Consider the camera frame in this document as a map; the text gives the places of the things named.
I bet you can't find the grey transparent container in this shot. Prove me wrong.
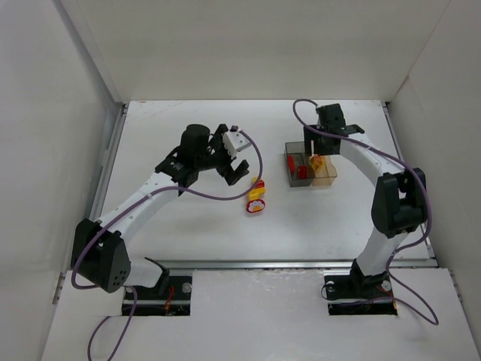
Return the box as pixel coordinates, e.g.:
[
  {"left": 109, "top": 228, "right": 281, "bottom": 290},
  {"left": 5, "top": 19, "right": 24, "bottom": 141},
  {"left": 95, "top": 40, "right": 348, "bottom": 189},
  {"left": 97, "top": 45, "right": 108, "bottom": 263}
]
[{"left": 284, "top": 141, "right": 313, "bottom": 187}]

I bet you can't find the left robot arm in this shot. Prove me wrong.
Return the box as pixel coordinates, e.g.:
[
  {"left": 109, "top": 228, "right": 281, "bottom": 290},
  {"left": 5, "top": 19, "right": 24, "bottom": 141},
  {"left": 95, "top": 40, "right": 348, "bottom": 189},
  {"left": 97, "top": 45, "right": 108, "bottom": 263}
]
[{"left": 71, "top": 124, "right": 256, "bottom": 293}]

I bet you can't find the yellow peacock lego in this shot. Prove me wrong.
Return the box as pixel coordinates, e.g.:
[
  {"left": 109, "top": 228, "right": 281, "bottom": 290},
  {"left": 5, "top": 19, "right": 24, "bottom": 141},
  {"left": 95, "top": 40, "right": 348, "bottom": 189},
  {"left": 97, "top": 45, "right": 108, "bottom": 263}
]
[{"left": 309, "top": 155, "right": 325, "bottom": 172}]

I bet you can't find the amber transparent container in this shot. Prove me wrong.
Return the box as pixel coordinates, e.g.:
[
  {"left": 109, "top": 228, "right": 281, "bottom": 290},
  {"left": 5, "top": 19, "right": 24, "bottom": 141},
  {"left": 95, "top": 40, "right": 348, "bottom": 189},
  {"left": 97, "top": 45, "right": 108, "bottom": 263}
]
[{"left": 311, "top": 156, "right": 337, "bottom": 187}]

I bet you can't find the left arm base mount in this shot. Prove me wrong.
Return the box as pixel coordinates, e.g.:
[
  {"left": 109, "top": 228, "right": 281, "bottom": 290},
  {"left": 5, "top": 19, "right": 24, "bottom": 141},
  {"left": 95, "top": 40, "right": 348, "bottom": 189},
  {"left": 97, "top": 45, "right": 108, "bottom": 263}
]
[{"left": 121, "top": 271, "right": 193, "bottom": 317}]

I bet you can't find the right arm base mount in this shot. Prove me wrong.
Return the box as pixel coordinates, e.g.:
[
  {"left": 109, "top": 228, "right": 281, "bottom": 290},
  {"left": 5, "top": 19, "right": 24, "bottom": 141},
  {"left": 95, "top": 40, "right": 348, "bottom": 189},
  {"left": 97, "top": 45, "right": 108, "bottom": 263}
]
[{"left": 323, "top": 272, "right": 398, "bottom": 316}]

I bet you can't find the red L-shaped lego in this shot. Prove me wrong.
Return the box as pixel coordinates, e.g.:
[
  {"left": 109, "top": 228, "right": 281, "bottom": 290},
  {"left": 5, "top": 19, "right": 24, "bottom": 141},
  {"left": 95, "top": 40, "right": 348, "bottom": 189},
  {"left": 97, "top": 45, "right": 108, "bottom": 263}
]
[{"left": 287, "top": 156, "right": 295, "bottom": 174}]

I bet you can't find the aluminium rail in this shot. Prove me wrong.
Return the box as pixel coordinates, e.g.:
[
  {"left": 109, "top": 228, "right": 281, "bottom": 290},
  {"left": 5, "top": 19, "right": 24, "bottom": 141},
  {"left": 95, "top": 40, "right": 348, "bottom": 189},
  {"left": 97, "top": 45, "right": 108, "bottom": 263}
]
[{"left": 81, "top": 259, "right": 439, "bottom": 272}]

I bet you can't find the small red lego brick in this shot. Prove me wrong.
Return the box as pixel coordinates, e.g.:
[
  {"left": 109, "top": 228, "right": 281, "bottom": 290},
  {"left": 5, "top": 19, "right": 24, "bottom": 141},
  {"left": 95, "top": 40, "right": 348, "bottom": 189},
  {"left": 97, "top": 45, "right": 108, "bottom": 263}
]
[{"left": 296, "top": 165, "right": 308, "bottom": 180}]

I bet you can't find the yellow square lego brick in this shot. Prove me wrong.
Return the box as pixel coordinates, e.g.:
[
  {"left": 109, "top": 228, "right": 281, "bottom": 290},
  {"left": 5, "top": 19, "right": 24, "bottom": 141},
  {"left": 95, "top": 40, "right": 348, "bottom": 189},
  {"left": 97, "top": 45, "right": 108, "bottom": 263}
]
[{"left": 247, "top": 187, "right": 265, "bottom": 201}]

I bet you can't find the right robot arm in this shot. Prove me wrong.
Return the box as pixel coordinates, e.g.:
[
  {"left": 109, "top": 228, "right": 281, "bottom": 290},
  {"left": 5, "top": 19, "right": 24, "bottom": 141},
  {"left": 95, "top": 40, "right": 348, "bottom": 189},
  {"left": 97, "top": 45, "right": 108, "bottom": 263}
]
[{"left": 304, "top": 104, "right": 428, "bottom": 280}]

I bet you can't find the red cloud print lego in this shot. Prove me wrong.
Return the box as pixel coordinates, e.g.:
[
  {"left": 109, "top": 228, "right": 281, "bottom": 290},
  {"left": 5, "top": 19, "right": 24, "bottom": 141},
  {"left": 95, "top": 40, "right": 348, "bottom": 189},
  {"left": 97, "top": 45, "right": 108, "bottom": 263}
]
[{"left": 246, "top": 199, "right": 266, "bottom": 214}]

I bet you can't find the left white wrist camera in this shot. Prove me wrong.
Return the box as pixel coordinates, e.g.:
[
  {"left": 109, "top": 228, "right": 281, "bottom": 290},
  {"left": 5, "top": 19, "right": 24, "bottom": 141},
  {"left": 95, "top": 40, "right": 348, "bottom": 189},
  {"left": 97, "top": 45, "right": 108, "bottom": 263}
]
[{"left": 222, "top": 126, "right": 251, "bottom": 159}]

